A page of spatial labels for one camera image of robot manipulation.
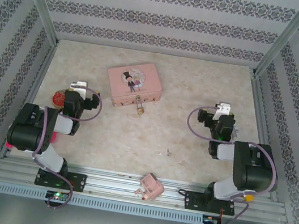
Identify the pink plastic toy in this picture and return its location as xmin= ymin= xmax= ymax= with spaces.
xmin=134 ymin=170 xmax=168 ymax=204

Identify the left circuit board green light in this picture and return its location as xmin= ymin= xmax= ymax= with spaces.
xmin=46 ymin=190 xmax=70 ymax=202

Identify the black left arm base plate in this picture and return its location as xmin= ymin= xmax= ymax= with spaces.
xmin=33 ymin=166 xmax=88 ymax=194

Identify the pink wedding couple tin box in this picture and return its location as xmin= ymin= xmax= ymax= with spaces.
xmin=102 ymin=56 xmax=167 ymax=115

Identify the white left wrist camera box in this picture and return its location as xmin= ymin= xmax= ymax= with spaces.
xmin=68 ymin=78 xmax=89 ymax=100

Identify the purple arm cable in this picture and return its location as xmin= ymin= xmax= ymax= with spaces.
xmin=23 ymin=79 xmax=105 ymax=216
xmin=170 ymin=103 xmax=286 ymax=224

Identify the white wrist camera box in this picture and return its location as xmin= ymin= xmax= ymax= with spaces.
xmin=68 ymin=78 xmax=89 ymax=100
xmin=212 ymin=101 xmax=232 ymax=123

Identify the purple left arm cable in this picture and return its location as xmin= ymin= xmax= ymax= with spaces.
xmin=23 ymin=79 xmax=105 ymax=216

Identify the aluminium side rail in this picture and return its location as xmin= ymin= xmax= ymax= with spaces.
xmin=230 ymin=70 xmax=299 ymax=203
xmin=0 ymin=34 xmax=60 ymax=166

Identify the right circuit board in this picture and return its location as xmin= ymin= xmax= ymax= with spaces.
xmin=202 ymin=215 xmax=223 ymax=224

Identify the small brass padlock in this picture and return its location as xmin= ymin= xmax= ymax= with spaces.
xmin=134 ymin=96 xmax=148 ymax=116

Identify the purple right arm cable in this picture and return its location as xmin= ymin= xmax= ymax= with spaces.
xmin=170 ymin=103 xmax=286 ymax=224

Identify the grey slotted cable duct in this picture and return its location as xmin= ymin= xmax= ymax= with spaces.
xmin=0 ymin=181 xmax=205 ymax=224

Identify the aluminium mounting rail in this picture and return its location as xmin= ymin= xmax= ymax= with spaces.
xmin=0 ymin=151 xmax=288 ymax=224

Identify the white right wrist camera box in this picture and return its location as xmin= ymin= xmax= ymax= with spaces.
xmin=212 ymin=101 xmax=232 ymax=123

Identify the white and pink plush toy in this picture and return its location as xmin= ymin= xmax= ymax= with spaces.
xmin=4 ymin=124 xmax=60 ymax=157

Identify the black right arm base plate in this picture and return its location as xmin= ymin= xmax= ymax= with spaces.
xmin=182 ymin=189 xmax=238 ymax=218

